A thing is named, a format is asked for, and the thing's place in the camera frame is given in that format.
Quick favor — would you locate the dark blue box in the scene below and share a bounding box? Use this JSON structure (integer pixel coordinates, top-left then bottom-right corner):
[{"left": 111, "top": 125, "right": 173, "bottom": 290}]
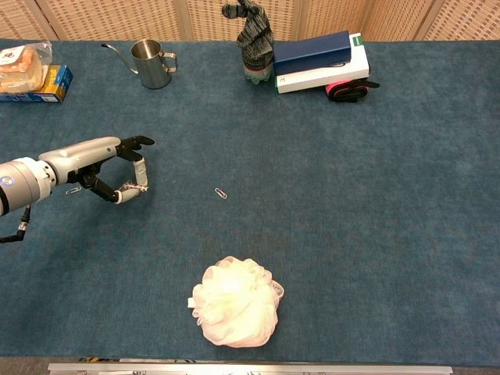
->
[{"left": 272, "top": 30, "right": 355, "bottom": 77}]

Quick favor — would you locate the grey striped knit sock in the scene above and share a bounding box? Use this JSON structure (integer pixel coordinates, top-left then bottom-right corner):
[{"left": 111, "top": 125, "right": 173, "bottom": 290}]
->
[{"left": 221, "top": 0, "right": 275, "bottom": 73}]

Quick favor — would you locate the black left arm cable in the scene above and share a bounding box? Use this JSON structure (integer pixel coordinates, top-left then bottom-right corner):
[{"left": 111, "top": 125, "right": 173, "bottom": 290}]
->
[{"left": 0, "top": 205, "right": 32, "bottom": 244}]

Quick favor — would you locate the silver magnetic bead stick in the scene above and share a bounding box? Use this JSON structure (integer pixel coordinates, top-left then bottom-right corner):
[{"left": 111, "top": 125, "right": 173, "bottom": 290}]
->
[{"left": 119, "top": 181, "right": 152, "bottom": 195}]

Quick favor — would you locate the white box with green label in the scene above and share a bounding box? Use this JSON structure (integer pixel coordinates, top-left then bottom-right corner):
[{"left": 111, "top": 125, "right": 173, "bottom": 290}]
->
[{"left": 274, "top": 33, "right": 371, "bottom": 95}]

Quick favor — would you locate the blue and yellow box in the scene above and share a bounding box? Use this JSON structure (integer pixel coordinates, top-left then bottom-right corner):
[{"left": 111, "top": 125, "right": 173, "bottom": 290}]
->
[{"left": 0, "top": 64, "right": 74, "bottom": 104}]

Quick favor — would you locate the white mesh bath loofah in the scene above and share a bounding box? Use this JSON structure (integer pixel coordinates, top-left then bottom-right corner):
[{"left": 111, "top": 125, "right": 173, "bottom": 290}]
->
[{"left": 187, "top": 255, "right": 285, "bottom": 348}]

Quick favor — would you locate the blue felt table cloth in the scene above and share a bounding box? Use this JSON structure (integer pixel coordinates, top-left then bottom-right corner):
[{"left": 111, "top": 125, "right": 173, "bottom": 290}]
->
[{"left": 0, "top": 38, "right": 500, "bottom": 363}]

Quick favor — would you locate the steel gooseneck pouring kettle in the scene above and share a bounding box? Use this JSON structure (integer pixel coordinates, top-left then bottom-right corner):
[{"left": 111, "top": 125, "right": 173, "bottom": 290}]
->
[{"left": 101, "top": 39, "right": 180, "bottom": 90}]

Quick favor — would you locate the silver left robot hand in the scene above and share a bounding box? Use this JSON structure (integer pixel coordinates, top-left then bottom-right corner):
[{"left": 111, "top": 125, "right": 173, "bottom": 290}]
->
[{"left": 37, "top": 134, "right": 156, "bottom": 205}]

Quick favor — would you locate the aluminium profile rail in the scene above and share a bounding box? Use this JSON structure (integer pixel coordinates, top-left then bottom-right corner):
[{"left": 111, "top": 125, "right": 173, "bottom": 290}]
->
[{"left": 47, "top": 362, "right": 454, "bottom": 375}]

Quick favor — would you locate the pink and black strap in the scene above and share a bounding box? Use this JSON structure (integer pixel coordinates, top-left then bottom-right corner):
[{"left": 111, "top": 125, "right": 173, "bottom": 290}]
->
[{"left": 324, "top": 77, "right": 380, "bottom": 104}]

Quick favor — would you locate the bagged sliced bread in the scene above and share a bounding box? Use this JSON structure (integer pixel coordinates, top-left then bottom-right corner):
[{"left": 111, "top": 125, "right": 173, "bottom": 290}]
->
[{"left": 0, "top": 40, "right": 53, "bottom": 95}]

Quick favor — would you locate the woven folding screen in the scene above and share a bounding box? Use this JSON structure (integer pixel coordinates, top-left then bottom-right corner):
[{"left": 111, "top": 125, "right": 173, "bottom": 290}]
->
[{"left": 0, "top": 0, "right": 500, "bottom": 42}]

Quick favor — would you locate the clear plastic bottle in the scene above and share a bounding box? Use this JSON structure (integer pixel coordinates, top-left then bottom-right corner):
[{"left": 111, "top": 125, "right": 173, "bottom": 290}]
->
[{"left": 243, "top": 62, "right": 273, "bottom": 85}]

